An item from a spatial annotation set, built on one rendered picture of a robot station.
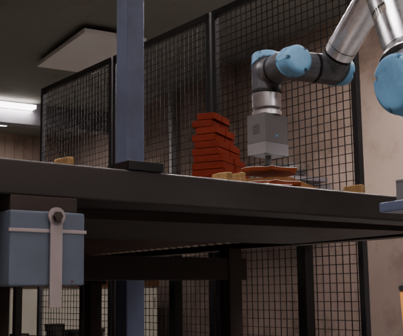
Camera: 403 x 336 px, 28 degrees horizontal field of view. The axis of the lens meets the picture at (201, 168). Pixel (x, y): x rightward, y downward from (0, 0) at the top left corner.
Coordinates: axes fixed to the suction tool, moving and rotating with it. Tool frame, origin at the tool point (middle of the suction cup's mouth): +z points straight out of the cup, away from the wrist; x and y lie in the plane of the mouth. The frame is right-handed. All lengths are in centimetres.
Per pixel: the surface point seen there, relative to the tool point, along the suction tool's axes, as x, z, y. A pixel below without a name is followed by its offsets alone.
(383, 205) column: 42.6, 12.6, 12.9
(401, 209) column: 47, 14, 14
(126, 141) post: -163, -43, -79
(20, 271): 23, 26, 83
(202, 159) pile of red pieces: -65, -16, -37
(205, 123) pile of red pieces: -64, -29, -38
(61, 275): 24, 26, 76
